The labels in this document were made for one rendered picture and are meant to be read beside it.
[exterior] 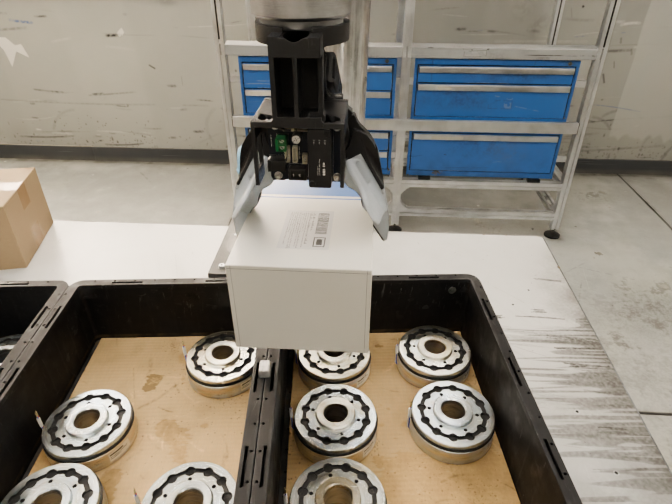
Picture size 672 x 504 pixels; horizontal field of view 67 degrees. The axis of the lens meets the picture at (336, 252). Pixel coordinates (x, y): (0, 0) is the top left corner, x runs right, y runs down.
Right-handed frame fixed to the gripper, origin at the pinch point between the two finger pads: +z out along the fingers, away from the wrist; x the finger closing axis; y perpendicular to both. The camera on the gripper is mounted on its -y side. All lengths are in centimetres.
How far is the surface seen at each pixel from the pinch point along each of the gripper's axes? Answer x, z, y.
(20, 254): -73, 38, -48
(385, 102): 12, 44, -194
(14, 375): -35.4, 18.7, 3.8
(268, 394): -4.7, 17.7, 5.5
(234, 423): -10.5, 27.7, 1.9
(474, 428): 19.2, 24.5, 3.1
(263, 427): -4.4, 17.6, 9.9
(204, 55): -98, 43, -278
